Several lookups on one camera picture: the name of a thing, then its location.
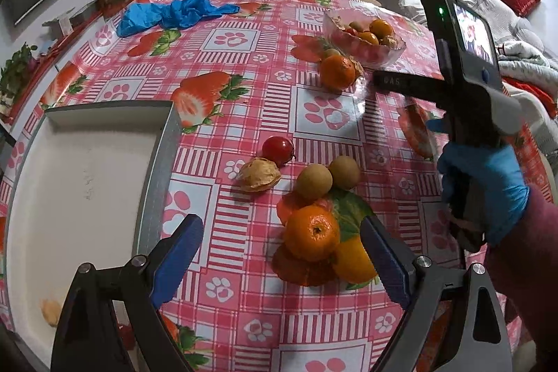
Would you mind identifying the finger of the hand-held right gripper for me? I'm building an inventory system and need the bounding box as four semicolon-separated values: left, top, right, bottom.
372;69;447;100

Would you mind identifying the green potted plant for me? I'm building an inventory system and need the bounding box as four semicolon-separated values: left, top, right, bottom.
0;43;40;103

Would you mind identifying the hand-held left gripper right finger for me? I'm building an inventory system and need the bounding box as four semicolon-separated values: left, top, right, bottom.
360;216;513;372

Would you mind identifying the yellow orange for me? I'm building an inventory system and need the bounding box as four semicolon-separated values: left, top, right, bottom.
331;235;379;284

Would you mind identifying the person's right hand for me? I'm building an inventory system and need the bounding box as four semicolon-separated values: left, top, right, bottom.
426;119;531;247

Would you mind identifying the strawberry print tablecloth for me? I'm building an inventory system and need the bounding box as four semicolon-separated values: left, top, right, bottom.
0;0;554;372

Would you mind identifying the person's right forearm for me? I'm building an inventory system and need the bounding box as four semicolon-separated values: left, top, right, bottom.
482;184;558;351

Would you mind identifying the white rectangular tray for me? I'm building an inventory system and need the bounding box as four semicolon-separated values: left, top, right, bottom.
0;101;183;372

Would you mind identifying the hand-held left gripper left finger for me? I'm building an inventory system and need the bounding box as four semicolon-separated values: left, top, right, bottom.
50;214;205;372

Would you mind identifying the white quilted blanket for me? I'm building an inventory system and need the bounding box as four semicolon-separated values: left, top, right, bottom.
497;38;558;81

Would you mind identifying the clear glass bowl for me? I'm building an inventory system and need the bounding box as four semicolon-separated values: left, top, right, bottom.
323;8;407;68

